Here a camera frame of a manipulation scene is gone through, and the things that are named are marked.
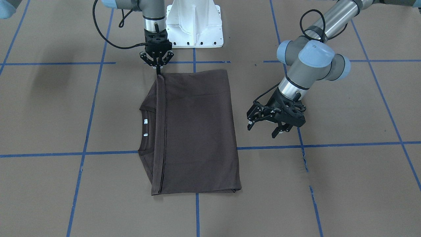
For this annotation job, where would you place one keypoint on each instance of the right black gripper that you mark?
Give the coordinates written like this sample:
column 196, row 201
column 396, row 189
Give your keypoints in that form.
column 146, row 54

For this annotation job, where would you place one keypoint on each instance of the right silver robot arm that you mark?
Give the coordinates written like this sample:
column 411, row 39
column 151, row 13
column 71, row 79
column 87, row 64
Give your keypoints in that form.
column 153, row 13

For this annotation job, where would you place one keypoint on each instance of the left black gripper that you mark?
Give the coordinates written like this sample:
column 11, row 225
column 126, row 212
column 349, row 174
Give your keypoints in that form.
column 274, row 100

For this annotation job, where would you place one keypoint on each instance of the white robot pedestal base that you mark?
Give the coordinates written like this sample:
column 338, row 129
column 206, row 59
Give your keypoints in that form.
column 194, row 24

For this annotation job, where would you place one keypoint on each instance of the dark brown t-shirt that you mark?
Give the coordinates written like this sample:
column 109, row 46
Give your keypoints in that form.
column 189, row 142

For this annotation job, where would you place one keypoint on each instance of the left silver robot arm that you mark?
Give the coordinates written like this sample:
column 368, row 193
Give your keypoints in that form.
column 310, row 59

